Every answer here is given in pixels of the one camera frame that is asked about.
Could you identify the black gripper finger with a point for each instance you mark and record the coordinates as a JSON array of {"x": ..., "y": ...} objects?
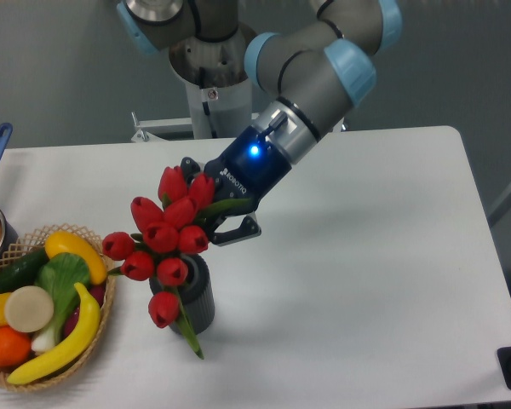
[
  {"x": 248, "y": 229},
  {"x": 191, "y": 169}
]

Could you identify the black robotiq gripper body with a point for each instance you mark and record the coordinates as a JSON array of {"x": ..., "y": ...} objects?
[{"x": 247, "y": 169}]

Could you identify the red tulip bouquet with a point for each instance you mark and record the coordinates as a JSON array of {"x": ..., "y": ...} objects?
[{"x": 178, "y": 224}]

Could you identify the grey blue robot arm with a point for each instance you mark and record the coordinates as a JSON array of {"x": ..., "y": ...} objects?
[{"x": 316, "y": 76}]

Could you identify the grey ribbed vase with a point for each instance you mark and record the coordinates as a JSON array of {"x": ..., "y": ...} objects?
[{"x": 182, "y": 297}]

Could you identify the purple red vegetable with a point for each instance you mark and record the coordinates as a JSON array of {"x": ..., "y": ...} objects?
[{"x": 98, "y": 293}]

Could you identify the green bok choy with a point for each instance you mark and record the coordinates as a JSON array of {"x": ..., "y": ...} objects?
[{"x": 58, "y": 278}]

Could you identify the woven wicker basket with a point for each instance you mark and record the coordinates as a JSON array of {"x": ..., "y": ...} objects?
[{"x": 32, "y": 242}]

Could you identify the yellow banana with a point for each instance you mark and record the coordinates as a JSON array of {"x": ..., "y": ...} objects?
[{"x": 66, "y": 351}]

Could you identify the green cucumber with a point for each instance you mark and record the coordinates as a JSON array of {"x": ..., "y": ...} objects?
[{"x": 23, "y": 271}]

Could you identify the beige round slice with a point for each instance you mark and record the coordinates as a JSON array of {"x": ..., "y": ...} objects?
[{"x": 29, "y": 309}]

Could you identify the orange fruit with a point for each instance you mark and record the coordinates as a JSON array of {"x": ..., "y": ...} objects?
[{"x": 15, "y": 347}]

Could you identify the white metal base frame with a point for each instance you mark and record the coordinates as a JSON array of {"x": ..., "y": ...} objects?
[{"x": 166, "y": 125}]

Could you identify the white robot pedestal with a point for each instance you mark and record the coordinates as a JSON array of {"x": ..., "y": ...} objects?
[{"x": 206, "y": 44}]

